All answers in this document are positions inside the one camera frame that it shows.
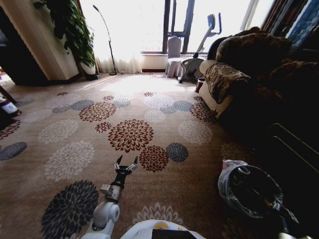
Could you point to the dark cabinet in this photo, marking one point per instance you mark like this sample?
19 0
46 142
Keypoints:
15 62

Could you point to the black trash bin with liner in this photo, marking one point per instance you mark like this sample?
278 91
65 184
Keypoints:
249 191

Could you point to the green leafy potted plant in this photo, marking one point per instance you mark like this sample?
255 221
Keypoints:
77 32

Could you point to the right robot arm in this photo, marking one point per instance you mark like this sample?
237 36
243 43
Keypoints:
284 235

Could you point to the pale pink crumpled wrapper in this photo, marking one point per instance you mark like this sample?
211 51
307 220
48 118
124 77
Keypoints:
230 163

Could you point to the white sheer curtain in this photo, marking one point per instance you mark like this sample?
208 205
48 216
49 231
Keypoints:
119 65

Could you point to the white robot front shell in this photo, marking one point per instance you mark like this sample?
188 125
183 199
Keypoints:
159 231

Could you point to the chair with white cover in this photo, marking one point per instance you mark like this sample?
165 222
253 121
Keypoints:
173 59

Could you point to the dark table with metal frame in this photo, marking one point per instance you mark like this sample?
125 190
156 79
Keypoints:
294 149

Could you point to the leopard print blanket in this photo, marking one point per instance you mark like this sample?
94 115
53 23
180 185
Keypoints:
224 79

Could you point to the small white box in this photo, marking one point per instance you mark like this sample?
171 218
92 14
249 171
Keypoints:
9 108

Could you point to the black arched floor lamp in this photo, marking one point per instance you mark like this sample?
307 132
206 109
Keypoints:
111 49

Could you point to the dark red cup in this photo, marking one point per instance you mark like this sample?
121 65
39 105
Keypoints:
199 85

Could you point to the dark window frame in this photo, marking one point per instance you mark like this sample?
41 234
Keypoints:
185 25

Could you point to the dark brown sofa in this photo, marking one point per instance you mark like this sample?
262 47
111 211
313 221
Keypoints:
274 74

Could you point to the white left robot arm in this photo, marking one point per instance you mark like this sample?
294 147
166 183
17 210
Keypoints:
104 216

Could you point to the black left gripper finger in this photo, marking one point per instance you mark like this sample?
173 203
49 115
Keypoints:
133 164
118 161

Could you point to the blue wall picture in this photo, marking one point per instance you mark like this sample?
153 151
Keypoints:
305 22

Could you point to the white exercise bike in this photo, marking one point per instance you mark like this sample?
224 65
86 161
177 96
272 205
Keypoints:
192 67

